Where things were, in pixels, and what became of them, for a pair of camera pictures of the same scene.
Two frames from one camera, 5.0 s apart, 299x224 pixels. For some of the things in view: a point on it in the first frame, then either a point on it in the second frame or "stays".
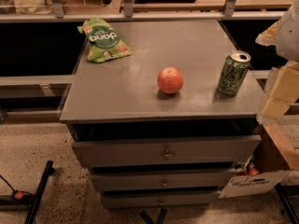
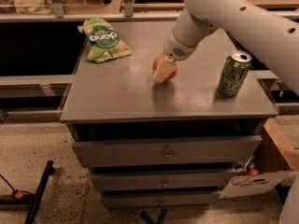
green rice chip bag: x=103 y=42 stays
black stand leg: x=49 y=170 stays
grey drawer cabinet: x=162 y=112 stays
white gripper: x=290 y=36 → x=174 y=49
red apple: x=170 y=80 → x=156 y=64
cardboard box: x=276 y=154 stays
